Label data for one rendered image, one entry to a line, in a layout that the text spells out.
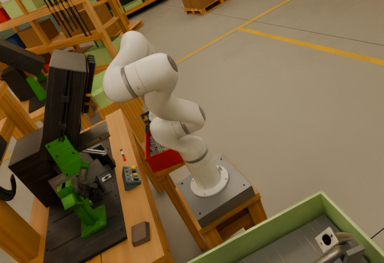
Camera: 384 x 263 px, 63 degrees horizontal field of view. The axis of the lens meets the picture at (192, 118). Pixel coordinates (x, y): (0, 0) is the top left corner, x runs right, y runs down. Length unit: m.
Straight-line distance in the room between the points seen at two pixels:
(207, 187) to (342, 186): 1.34
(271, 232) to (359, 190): 1.34
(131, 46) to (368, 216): 1.90
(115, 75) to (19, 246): 1.11
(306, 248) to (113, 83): 0.88
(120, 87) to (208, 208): 0.71
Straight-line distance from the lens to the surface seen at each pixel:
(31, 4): 4.84
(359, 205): 2.45
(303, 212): 1.29
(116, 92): 0.94
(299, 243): 1.30
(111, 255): 1.55
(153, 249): 1.42
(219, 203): 1.40
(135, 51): 1.01
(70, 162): 1.78
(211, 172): 1.41
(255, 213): 1.55
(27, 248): 1.81
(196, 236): 2.31
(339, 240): 0.88
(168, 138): 1.26
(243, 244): 1.26
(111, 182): 1.87
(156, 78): 0.91
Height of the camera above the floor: 1.94
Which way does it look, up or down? 31 degrees down
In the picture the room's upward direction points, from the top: 24 degrees counter-clockwise
